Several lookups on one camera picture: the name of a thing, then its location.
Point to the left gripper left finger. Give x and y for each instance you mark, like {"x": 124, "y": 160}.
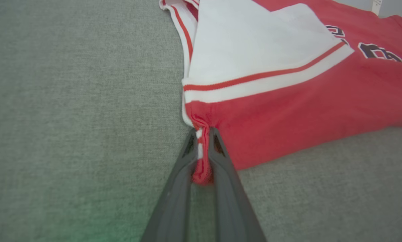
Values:
{"x": 174, "y": 208}

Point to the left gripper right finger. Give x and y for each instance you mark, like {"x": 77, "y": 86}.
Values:
{"x": 234, "y": 208}

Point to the red jersey with white trim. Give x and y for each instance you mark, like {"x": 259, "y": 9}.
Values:
{"x": 288, "y": 101}

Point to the grey fabric sofa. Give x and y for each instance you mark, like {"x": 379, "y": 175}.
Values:
{"x": 70, "y": 117}

